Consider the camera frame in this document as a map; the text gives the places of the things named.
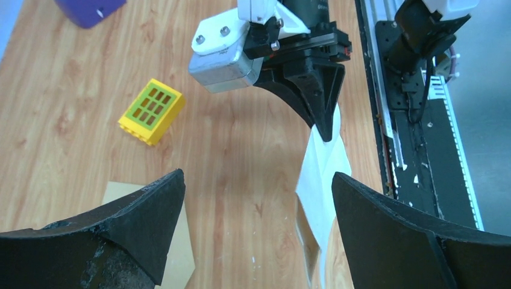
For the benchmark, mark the purple plastic stand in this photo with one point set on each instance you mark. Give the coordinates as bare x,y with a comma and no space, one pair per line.
88,13

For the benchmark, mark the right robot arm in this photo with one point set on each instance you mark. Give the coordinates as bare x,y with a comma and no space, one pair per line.
423,30

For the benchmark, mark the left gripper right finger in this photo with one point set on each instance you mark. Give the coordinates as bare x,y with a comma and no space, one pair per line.
391,245

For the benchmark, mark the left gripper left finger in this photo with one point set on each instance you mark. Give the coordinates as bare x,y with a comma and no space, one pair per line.
121,244

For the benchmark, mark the brown paper envelope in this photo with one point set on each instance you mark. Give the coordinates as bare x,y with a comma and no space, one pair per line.
180,264

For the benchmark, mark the yellow toy window brick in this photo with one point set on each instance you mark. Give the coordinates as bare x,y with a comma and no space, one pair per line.
151,113

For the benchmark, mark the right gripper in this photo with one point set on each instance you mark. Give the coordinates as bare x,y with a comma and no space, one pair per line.
310,88

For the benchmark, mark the letter paper sheet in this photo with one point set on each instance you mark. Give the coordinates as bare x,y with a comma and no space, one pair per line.
315,212

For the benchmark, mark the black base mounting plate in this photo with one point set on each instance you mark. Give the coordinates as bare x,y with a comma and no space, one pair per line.
419,162

